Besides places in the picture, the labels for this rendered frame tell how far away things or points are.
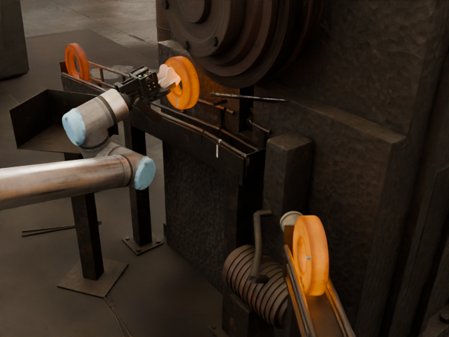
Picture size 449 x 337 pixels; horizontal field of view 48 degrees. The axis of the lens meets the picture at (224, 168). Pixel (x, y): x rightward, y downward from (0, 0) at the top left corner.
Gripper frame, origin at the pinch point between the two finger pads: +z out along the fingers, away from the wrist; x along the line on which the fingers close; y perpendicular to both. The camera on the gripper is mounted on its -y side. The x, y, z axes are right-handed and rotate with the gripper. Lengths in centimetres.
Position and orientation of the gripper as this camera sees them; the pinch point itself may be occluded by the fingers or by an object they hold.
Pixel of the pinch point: (180, 76)
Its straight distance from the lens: 153.6
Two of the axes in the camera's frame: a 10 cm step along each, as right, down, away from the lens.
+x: -6.2, -3.9, 6.9
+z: 7.6, -5.2, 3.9
